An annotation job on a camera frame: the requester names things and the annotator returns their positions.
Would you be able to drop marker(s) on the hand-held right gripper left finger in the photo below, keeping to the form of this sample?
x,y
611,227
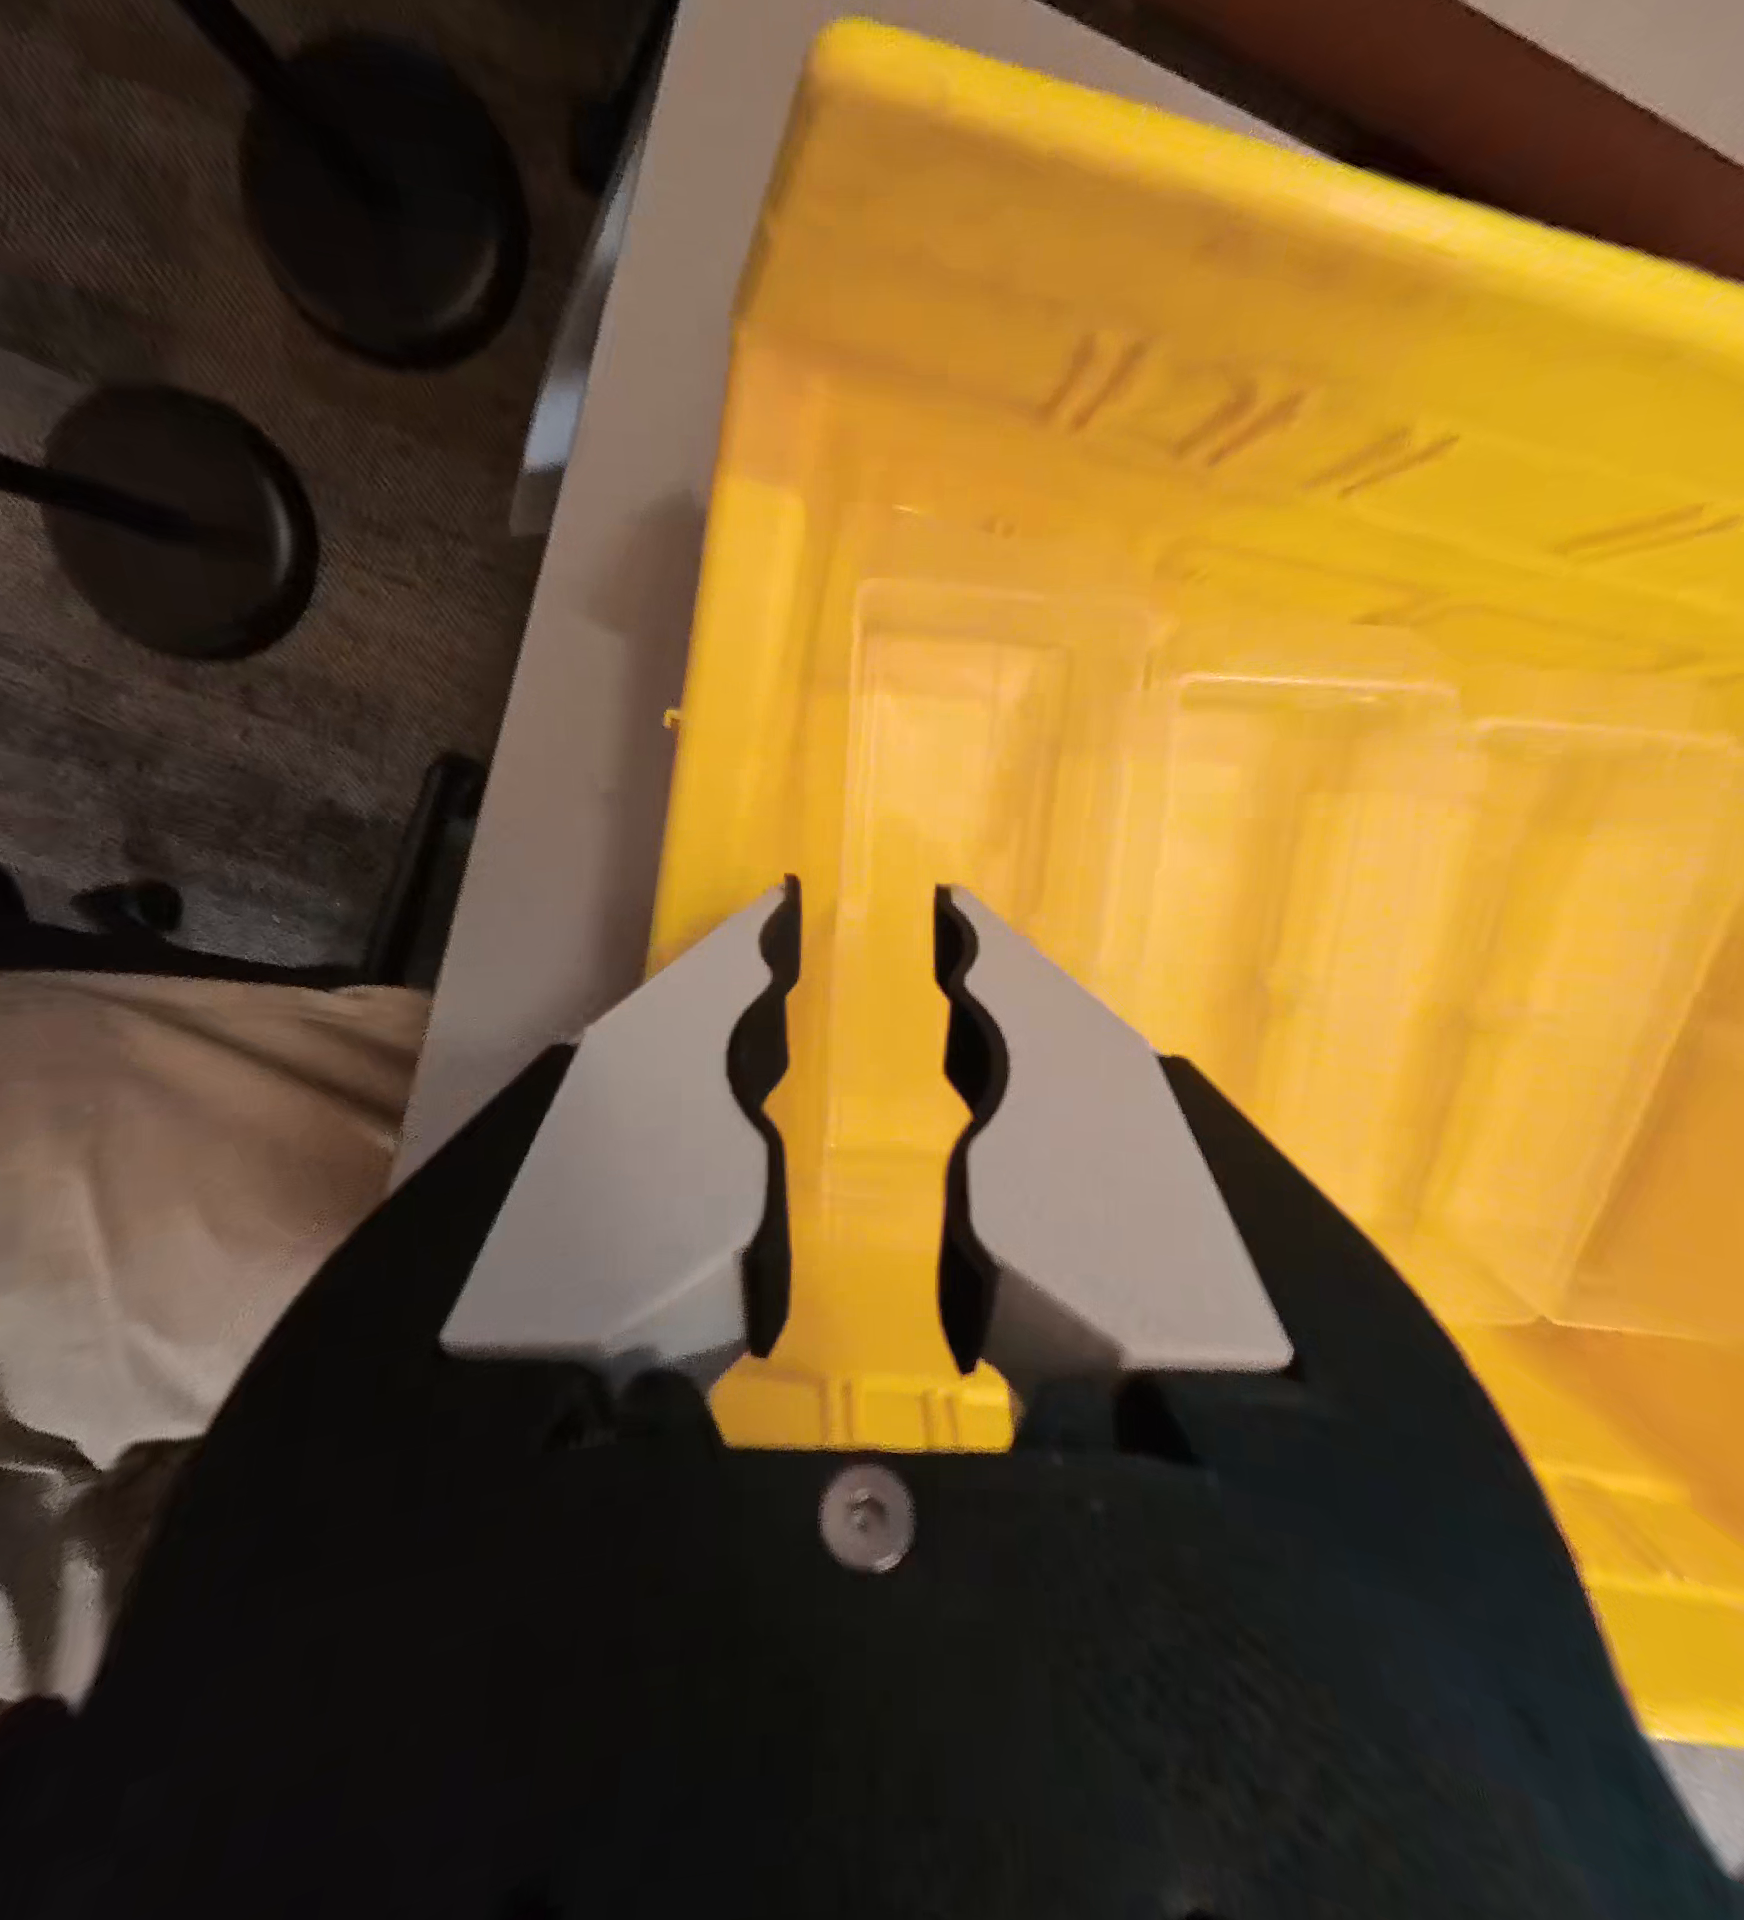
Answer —
x,y
617,1200

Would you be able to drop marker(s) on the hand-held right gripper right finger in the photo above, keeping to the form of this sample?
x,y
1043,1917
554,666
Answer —
x,y
1111,1200

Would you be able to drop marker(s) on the yellow storage bin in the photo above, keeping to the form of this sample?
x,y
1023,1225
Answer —
x,y
1262,300

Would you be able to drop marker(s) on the grey desk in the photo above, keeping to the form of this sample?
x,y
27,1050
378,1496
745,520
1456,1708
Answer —
x,y
617,525

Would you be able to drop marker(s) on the black office chair base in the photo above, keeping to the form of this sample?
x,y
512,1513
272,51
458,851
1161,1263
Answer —
x,y
422,871

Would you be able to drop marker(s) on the person's beige trousers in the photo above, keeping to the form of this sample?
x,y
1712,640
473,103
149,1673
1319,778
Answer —
x,y
137,1169

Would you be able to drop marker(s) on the black stand with round base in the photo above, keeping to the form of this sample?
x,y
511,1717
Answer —
x,y
376,225
181,525

